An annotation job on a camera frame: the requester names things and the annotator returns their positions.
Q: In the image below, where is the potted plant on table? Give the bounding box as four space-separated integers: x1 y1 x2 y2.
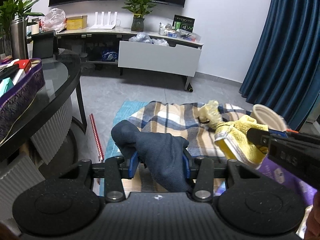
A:
1 0 44 56

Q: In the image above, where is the white tv cabinet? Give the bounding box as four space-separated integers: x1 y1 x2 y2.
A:
57 27 203 92

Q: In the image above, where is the black green sign card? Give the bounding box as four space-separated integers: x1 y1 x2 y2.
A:
172 15 195 33

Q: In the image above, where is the beige paper cup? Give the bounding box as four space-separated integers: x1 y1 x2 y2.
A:
250 104 287 131

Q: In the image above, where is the yellow knitted towel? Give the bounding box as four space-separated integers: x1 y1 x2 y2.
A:
214 115 268 169

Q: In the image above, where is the clear plastic bag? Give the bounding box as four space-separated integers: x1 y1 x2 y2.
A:
41 8 67 33

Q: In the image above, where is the pale yellow plastic glove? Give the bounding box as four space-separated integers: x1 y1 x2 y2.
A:
199 100 222 129

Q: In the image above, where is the yellow box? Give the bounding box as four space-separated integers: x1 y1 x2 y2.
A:
66 15 87 30

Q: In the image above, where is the plaid blue beige cloth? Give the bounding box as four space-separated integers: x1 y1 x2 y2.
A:
122 100 253 193

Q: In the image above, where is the person's right hand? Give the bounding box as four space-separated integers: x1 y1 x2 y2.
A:
304 191 320 240

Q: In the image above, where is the potted plant on cabinet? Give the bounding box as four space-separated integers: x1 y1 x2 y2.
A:
122 0 156 32

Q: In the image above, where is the purple patterned tray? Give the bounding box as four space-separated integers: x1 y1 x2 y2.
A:
1 58 45 142

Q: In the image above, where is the blue curtain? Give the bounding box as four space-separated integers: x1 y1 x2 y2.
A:
239 0 319 129

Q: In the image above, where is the steel thermos bottle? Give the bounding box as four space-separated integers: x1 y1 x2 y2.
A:
10 17 29 60

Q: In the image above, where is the white wifi router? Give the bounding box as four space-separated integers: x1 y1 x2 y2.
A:
90 11 118 30

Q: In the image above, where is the round black glass table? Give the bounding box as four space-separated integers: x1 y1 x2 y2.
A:
1 49 87 161

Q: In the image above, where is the dark navy sock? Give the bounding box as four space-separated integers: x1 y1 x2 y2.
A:
111 120 193 192

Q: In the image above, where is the purple tissue pack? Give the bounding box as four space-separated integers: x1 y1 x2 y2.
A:
215 157 318 208

